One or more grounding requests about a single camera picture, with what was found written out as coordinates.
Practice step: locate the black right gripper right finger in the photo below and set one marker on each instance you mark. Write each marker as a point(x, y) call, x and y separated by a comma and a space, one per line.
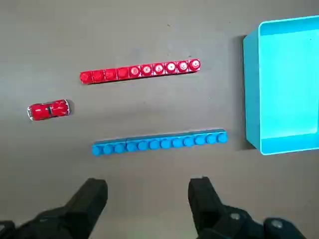
point(204, 199)

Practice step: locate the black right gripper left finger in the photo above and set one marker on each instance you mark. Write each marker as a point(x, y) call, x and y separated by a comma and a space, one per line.
point(82, 199)

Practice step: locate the red toy car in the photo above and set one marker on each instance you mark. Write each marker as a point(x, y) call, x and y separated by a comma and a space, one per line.
point(42, 110)

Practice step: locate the blue building block row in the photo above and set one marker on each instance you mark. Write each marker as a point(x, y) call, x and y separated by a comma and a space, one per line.
point(159, 144)

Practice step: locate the cyan plastic bin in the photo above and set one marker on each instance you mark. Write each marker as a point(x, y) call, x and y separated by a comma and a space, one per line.
point(286, 87)

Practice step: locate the red building block row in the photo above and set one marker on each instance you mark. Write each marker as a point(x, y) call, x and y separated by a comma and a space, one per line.
point(139, 72)

